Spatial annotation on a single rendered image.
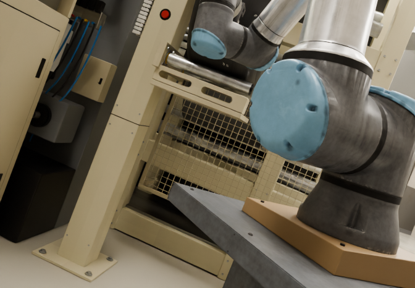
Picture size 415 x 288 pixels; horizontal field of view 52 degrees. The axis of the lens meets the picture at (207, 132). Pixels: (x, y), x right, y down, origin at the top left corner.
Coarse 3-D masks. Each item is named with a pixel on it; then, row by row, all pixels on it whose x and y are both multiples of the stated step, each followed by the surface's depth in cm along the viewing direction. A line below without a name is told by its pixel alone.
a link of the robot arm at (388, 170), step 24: (384, 96) 74; (408, 96) 73; (384, 120) 70; (408, 120) 73; (384, 144) 70; (408, 144) 74; (360, 168) 71; (384, 168) 73; (408, 168) 75; (384, 192) 73
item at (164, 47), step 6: (162, 42) 154; (162, 48) 154; (168, 48) 155; (174, 48) 164; (156, 54) 154; (162, 54) 154; (180, 54) 174; (156, 60) 154; (162, 60) 156; (156, 66) 154; (168, 66) 163; (180, 78) 188
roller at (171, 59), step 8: (168, 56) 157; (176, 56) 157; (168, 64) 159; (176, 64) 157; (184, 64) 156; (192, 64) 156; (200, 64) 156; (192, 72) 157; (200, 72) 155; (208, 72) 155; (216, 72) 154; (216, 80) 155; (224, 80) 154; (232, 80) 153; (240, 80) 153; (232, 88) 155; (240, 88) 153; (248, 88) 152
